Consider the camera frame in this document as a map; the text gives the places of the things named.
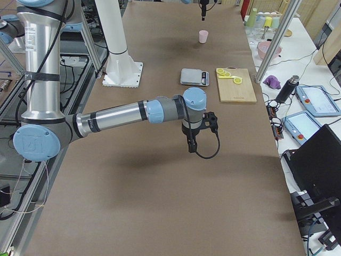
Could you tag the silver digital kitchen scale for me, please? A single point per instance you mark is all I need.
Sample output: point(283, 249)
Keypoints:
point(194, 77)

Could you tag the teach pendant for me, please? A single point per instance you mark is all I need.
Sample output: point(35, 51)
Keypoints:
point(317, 101)
point(301, 126)

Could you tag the bamboo cutting board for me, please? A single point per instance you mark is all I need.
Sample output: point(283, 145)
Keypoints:
point(236, 93)

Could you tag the green tumbler cup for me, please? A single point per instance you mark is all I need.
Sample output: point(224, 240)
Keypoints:
point(252, 18)

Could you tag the teach pendant upper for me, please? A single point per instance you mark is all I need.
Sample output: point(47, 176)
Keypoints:
point(317, 101)

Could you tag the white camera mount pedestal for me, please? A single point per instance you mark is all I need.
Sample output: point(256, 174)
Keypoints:
point(121, 69)

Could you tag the pink plastic cup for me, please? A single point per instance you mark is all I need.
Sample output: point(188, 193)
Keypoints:
point(203, 35)

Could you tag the black monitor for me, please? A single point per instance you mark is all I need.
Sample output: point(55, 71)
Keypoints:
point(316, 169)

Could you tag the purple cloth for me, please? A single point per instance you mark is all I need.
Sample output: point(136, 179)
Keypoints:
point(272, 82)

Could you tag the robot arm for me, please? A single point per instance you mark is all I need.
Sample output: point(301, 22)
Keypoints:
point(188, 2)
point(44, 129)

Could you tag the black thermos bottle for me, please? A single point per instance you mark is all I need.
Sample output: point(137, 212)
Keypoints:
point(287, 89)

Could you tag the aluminium frame post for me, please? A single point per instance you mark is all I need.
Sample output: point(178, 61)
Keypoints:
point(283, 26)

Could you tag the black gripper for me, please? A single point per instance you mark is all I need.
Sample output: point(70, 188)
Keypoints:
point(203, 6)
point(189, 133)

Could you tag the teach pendant lower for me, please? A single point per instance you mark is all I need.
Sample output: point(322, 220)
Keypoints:
point(301, 126)

